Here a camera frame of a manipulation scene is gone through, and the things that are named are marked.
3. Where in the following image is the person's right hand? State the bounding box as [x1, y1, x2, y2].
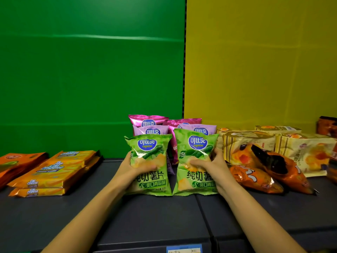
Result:
[189, 148, 237, 198]

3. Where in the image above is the person's left hand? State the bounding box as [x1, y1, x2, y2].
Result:
[110, 151, 158, 194]

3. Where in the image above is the orange black snack bag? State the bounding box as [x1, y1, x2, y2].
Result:
[250, 144, 319, 196]
[316, 116, 337, 138]
[228, 164, 285, 195]

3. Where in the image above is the dark grey shelf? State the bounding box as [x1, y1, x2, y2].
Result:
[0, 158, 337, 253]

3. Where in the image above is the magenta snack bag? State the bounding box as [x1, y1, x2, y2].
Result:
[128, 114, 169, 127]
[166, 118, 203, 166]

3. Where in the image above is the orange windowed snack pouch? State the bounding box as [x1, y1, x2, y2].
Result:
[0, 166, 28, 190]
[0, 152, 49, 177]

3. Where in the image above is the person's right forearm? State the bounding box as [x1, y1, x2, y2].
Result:
[223, 181, 307, 253]

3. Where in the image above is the person's left forearm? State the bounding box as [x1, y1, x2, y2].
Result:
[41, 181, 125, 253]

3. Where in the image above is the blue price tag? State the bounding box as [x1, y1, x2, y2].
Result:
[166, 244, 203, 253]

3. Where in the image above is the green back panel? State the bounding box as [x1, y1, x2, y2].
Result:
[0, 0, 186, 159]

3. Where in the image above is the lime yellow back panel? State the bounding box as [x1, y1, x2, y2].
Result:
[184, 0, 337, 134]

